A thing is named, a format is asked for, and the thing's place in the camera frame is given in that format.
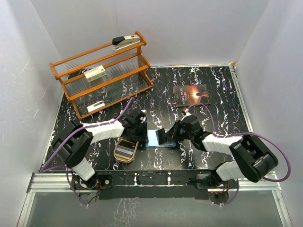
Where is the blue leather card holder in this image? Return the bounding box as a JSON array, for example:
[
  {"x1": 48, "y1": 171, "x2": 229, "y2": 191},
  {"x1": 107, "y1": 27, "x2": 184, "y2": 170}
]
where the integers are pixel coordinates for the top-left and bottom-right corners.
[{"x1": 145, "y1": 130, "x2": 176, "y2": 148}]

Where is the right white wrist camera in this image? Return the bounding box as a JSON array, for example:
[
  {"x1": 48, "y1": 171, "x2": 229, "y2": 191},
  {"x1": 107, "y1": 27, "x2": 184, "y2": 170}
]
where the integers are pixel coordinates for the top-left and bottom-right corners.
[{"x1": 182, "y1": 107, "x2": 191, "y2": 117}]

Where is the black and beige stapler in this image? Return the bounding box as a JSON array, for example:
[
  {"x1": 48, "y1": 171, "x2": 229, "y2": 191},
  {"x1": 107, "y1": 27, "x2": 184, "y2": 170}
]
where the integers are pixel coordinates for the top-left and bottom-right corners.
[{"x1": 112, "y1": 35, "x2": 140, "y2": 51}]

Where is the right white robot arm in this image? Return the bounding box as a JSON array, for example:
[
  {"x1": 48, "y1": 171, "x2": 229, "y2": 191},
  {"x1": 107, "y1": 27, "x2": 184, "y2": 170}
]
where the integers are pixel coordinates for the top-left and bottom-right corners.
[{"x1": 156, "y1": 115, "x2": 278, "y2": 188}]

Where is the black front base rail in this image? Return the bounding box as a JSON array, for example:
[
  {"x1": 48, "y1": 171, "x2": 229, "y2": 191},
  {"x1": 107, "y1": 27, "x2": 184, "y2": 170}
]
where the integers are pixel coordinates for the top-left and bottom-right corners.
[{"x1": 96, "y1": 169, "x2": 240, "y2": 201}]

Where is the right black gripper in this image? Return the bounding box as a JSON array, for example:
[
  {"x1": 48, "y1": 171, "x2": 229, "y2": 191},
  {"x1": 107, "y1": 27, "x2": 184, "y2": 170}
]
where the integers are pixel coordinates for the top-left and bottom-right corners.
[{"x1": 164, "y1": 120, "x2": 194, "y2": 141}]

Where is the white card on rack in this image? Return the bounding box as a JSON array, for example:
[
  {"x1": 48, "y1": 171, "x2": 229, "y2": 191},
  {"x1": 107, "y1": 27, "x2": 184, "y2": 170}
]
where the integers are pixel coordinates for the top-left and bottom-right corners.
[{"x1": 87, "y1": 101, "x2": 105, "y2": 113}]

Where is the dark book with sunset cover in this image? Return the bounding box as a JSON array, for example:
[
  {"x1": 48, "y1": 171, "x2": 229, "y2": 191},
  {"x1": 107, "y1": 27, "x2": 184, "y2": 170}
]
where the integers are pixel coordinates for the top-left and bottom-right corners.
[{"x1": 173, "y1": 84, "x2": 210, "y2": 107}]

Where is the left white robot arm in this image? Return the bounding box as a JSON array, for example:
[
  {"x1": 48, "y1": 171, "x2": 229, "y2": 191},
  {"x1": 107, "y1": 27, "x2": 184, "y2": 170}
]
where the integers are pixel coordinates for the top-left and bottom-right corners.
[{"x1": 52, "y1": 108, "x2": 148, "y2": 189}]

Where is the green and white small box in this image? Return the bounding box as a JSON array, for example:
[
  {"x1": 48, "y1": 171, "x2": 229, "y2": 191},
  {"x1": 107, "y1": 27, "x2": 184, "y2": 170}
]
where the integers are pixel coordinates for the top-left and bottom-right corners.
[{"x1": 84, "y1": 65, "x2": 107, "y2": 82}]

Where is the stack of cards in tray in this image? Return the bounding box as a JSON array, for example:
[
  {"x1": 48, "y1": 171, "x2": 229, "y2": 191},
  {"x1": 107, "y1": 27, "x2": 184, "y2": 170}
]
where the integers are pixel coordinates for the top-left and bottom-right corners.
[{"x1": 116, "y1": 146, "x2": 134, "y2": 158}]

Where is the orange wooden three-tier rack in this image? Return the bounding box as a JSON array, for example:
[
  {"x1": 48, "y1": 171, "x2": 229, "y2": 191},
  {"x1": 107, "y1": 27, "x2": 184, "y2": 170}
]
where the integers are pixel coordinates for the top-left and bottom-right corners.
[{"x1": 49, "y1": 31, "x2": 154, "y2": 120}]

